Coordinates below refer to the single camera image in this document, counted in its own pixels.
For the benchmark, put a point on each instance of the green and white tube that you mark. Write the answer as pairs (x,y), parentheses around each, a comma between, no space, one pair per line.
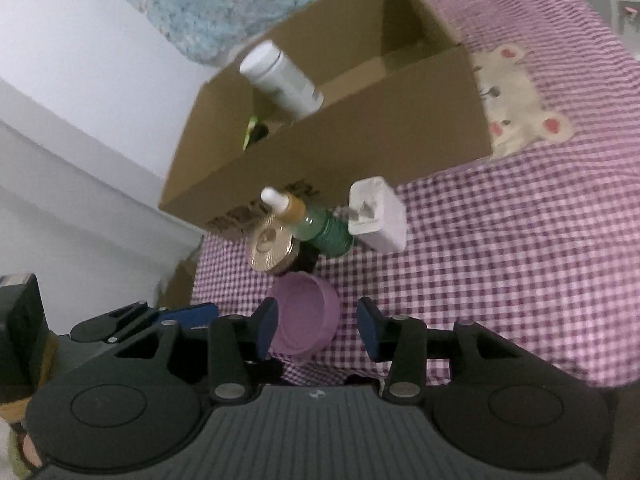
(248,130)

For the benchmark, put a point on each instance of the purple checked bed sheet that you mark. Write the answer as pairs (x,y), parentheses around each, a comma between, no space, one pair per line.
(500,260)

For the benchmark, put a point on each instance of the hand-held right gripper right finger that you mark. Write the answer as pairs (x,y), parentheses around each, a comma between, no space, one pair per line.
(370,330)

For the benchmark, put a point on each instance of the purple plastic bowl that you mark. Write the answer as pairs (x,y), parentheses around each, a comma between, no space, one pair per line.
(305,317)

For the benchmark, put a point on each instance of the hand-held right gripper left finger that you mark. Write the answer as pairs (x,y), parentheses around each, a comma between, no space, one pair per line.
(267,325)

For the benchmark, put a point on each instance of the brown cardboard box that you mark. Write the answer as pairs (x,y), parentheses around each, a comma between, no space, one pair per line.
(375,140)

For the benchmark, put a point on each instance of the white plastic bottle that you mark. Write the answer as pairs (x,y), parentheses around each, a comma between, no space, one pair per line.
(280,77)

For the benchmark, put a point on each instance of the green glass dropper bottle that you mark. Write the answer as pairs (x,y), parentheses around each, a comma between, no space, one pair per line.
(325,230)

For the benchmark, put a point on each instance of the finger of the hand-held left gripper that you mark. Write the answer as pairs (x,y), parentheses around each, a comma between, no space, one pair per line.
(190,316)

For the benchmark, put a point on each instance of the white power adapter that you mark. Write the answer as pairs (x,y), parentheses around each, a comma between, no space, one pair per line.
(375,215)

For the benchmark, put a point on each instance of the blue floral cloth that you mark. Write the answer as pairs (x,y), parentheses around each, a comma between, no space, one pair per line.
(200,10)

